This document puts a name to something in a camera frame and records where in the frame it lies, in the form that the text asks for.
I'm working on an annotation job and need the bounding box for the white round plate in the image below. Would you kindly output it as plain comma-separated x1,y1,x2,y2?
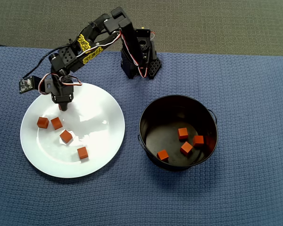
19,81,126,179

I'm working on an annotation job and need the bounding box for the red white black servo wire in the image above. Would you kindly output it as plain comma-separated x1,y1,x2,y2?
58,73,83,87
75,30,150,79
37,73,61,96

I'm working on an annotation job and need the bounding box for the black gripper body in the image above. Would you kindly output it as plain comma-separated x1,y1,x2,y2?
44,75,75,105

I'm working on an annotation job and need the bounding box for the small wrist camera circuit board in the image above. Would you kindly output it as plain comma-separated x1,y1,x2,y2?
18,75,35,94

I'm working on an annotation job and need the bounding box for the blue woven tablecloth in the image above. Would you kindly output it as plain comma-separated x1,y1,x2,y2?
0,45,283,226

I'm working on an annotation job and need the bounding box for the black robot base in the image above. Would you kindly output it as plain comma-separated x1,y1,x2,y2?
120,27,162,80

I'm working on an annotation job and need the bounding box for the black metal bucket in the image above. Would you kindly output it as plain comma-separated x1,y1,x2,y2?
137,94,218,172

